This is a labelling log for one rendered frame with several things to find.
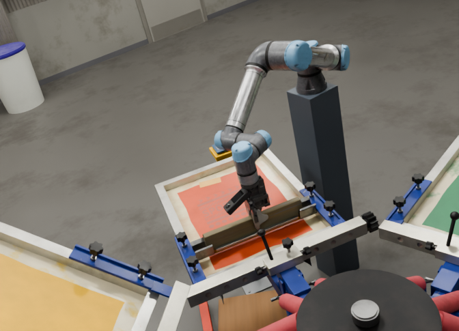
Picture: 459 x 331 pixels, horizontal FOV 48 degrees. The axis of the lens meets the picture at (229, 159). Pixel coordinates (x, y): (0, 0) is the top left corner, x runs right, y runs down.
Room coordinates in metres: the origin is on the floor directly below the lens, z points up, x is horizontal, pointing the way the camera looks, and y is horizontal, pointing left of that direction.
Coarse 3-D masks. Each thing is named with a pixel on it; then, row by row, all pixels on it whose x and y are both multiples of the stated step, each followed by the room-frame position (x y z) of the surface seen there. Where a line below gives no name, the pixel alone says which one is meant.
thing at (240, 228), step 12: (288, 204) 1.61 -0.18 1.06; (300, 204) 1.62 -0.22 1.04; (276, 216) 1.60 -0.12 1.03; (288, 216) 1.61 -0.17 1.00; (228, 228) 1.56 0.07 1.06; (240, 228) 1.57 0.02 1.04; (252, 228) 1.58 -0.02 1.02; (204, 240) 1.55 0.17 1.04; (216, 240) 1.55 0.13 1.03; (228, 240) 1.55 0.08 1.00
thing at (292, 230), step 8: (224, 176) 2.10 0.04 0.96; (232, 176) 2.08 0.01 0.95; (264, 176) 2.01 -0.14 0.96; (224, 184) 2.03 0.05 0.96; (232, 184) 2.01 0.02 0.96; (264, 184) 1.95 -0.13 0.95; (272, 184) 1.93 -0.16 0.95; (272, 192) 1.87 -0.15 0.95; (280, 192) 1.85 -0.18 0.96; (280, 200) 1.80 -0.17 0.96; (264, 208) 1.77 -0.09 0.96; (288, 224) 1.62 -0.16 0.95; (296, 224) 1.61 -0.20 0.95; (304, 224) 1.60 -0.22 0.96; (272, 232) 1.60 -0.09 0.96; (280, 232) 1.59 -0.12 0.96; (288, 232) 1.57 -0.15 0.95; (296, 232) 1.56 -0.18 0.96; (304, 232) 1.55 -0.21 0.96; (272, 240) 1.55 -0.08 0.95; (280, 240) 1.54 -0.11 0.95
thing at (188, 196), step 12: (180, 192) 2.06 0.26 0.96; (192, 192) 2.03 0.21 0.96; (204, 192) 2.00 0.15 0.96; (216, 192) 1.98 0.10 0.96; (192, 204) 1.94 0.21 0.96; (192, 216) 1.84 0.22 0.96; (204, 228) 1.74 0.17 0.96; (216, 228) 1.72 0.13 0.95; (252, 240) 1.58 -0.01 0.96; (228, 252) 1.55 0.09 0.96; (240, 252) 1.53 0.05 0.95; (252, 252) 1.51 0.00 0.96; (216, 264) 1.50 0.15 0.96; (228, 264) 1.48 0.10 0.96
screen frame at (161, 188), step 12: (264, 156) 2.15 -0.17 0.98; (204, 168) 2.17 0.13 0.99; (216, 168) 2.16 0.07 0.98; (276, 168) 2.01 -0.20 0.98; (168, 180) 2.14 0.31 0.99; (180, 180) 2.12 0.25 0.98; (192, 180) 2.13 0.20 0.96; (288, 180) 1.88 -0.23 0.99; (168, 204) 1.93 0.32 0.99; (168, 216) 1.84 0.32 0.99; (180, 228) 1.73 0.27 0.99; (324, 228) 1.50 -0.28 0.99; (240, 264) 1.42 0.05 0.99
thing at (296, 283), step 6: (288, 270) 1.28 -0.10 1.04; (294, 270) 1.27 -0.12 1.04; (282, 276) 1.26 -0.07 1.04; (288, 276) 1.25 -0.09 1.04; (294, 276) 1.24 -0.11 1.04; (300, 276) 1.24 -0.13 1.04; (288, 282) 1.22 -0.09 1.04; (294, 282) 1.22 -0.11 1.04; (300, 282) 1.21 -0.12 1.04; (306, 282) 1.21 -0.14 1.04; (288, 288) 1.21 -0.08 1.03; (294, 288) 1.19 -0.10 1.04; (300, 288) 1.19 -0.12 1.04; (306, 288) 1.18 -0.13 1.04; (294, 294) 1.17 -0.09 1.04; (300, 294) 1.17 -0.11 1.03
